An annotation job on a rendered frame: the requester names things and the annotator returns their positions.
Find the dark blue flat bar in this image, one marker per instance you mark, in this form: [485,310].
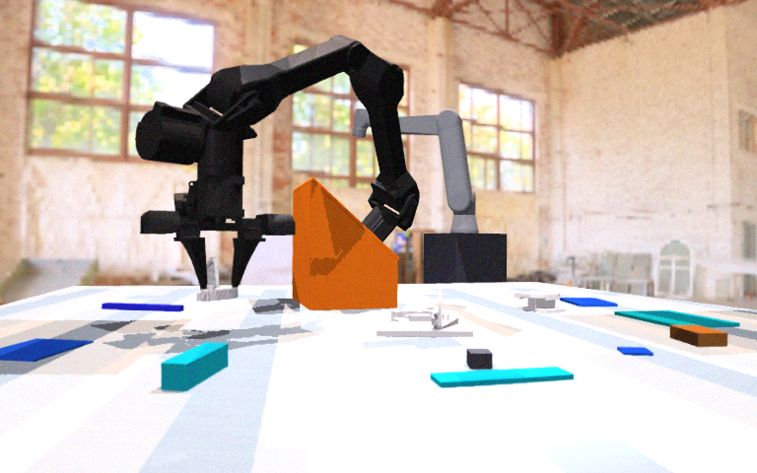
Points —
[159,307]

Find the teal rectangular block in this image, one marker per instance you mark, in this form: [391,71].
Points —
[184,371]

